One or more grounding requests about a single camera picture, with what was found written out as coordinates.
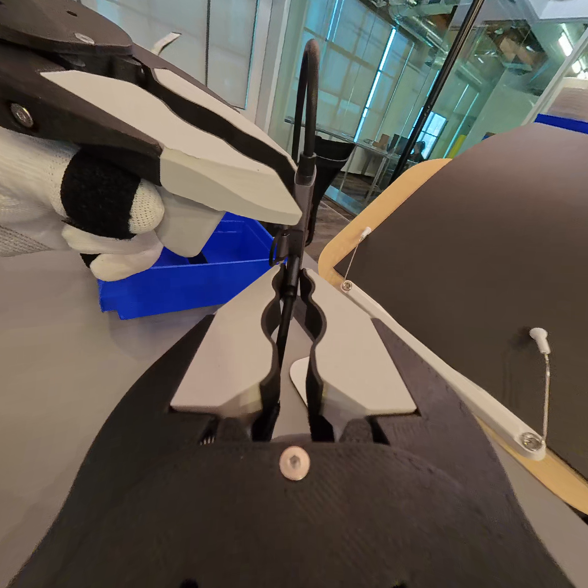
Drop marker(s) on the grey usb hub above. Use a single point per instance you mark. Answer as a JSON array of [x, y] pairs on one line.
[[306, 197]]

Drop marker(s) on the black round-base pole stand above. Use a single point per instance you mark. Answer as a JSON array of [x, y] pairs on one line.
[[441, 83]]

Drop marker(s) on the person's left hand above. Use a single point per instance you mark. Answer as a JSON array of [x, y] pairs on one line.
[[28, 184]]

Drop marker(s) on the small blue desk bin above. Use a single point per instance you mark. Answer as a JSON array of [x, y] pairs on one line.
[[565, 122]]

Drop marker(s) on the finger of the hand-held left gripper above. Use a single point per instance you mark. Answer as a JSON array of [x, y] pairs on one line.
[[220, 175], [239, 124]]

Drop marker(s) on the black office chair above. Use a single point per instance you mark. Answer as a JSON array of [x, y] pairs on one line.
[[331, 161]]

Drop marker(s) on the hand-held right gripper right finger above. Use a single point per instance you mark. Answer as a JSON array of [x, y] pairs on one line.
[[363, 363]]

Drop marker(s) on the blue plastic bin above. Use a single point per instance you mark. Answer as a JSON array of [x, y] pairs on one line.
[[202, 276]]

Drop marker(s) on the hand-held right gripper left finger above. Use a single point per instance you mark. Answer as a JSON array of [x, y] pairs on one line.
[[225, 363]]

